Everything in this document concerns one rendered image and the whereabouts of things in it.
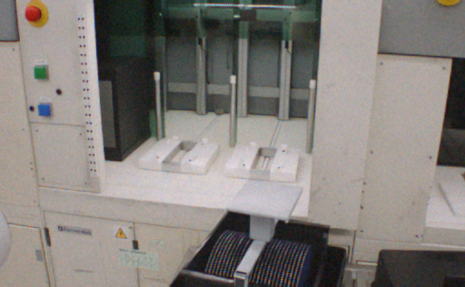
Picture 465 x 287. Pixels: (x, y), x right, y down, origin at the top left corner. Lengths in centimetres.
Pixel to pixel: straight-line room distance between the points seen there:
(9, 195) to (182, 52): 98
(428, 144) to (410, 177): 9
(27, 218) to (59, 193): 16
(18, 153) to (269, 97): 108
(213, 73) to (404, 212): 114
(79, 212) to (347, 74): 82
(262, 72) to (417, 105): 102
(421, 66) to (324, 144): 27
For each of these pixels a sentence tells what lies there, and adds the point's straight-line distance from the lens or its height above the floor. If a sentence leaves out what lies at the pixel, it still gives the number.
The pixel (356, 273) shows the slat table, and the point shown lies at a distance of 117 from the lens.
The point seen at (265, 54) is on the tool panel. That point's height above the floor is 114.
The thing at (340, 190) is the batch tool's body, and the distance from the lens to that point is 108.
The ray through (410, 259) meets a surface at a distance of 107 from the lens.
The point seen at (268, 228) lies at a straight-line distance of 76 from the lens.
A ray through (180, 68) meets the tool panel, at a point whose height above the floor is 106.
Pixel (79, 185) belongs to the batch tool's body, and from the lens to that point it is 132.
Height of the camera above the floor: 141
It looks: 20 degrees down
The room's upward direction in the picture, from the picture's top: 1 degrees clockwise
